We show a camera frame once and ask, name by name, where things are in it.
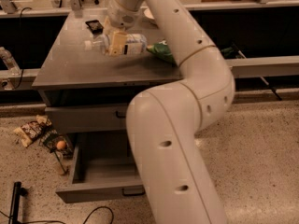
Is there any orange ball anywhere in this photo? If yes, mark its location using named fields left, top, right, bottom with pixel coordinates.
left=56, top=141, right=66, bottom=150

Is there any white paper bowl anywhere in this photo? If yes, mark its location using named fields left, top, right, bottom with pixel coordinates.
left=144, top=8, right=156, bottom=24

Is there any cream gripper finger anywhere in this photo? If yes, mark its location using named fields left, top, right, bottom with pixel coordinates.
left=108, top=31, right=127, bottom=56

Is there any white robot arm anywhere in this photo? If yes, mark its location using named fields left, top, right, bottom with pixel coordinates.
left=107, top=0, right=235, bottom=224

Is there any clear cup on floor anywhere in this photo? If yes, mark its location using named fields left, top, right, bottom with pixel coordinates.
left=50, top=151, right=67, bottom=175

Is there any closed grey upper drawer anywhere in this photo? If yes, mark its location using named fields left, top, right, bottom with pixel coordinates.
left=46, top=104, right=127, bottom=133

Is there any grey rail beam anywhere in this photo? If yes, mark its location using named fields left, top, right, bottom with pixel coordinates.
left=226, top=56, right=299, bottom=78

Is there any black stand on floor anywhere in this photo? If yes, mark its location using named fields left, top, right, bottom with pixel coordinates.
left=8, top=181, right=28, bottom=224

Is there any brown white snack bag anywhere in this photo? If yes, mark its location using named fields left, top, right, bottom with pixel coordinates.
left=13, top=115, right=51, bottom=147

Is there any green chip bag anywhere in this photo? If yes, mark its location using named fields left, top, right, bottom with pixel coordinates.
left=147, top=40, right=176, bottom=64

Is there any grey metal drawer cabinet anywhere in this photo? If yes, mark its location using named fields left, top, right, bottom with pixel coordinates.
left=32, top=7, right=188, bottom=204

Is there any black floor cable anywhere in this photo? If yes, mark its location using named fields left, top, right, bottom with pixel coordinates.
left=0, top=205, right=115, bottom=224

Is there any dark snack bag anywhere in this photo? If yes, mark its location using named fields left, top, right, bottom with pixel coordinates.
left=40, top=130, right=73, bottom=157

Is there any clear bottle at left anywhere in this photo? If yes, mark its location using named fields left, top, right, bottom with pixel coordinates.
left=0, top=47, right=21, bottom=76

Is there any small black snack packet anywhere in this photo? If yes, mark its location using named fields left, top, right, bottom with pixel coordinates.
left=86, top=20, right=104, bottom=34

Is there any clear plastic water bottle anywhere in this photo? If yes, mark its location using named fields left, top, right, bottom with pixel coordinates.
left=84, top=34, right=147, bottom=56

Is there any open grey lower drawer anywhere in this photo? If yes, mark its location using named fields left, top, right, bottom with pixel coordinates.
left=56, top=130, right=145, bottom=203

